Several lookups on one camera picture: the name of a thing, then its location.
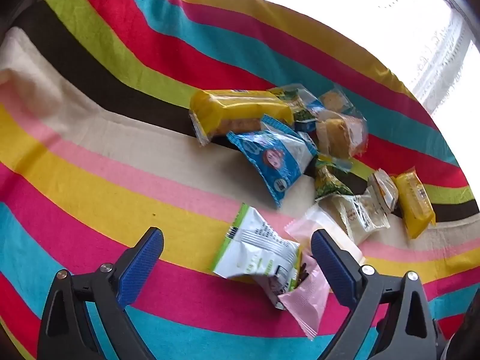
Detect clear cookie packet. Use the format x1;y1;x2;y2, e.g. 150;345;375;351
319;84;355;115

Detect white rice cracker packet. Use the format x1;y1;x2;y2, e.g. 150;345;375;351
319;191;391;246

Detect pink snack packet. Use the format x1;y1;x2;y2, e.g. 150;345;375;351
279;259;331;340

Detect small white orange packet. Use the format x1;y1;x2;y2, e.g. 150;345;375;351
367;168;399;214

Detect green pea snack packet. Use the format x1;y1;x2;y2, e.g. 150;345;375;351
313;154;355;201
268;84;319;134

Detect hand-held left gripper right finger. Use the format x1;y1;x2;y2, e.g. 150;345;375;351
310;229;449;360

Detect small yellow snack packet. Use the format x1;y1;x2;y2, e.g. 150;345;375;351
390;170;437;240

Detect striped colourful blanket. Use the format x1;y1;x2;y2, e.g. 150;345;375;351
0;0;480;360

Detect blue cartoon snack packet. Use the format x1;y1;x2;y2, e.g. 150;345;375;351
226;114;319;209

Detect white green snack packet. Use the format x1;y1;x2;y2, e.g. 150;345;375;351
212;203;302;282

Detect clear bread packet orange label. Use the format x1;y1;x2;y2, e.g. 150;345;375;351
315;110;369;159

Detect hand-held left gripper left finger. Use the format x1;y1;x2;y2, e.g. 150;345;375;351
37;227;166;360

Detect large yellow cake packet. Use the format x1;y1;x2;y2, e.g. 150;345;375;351
188;89;295;147

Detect clear long white cake packet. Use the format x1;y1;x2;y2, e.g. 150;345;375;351
284;206;366;267

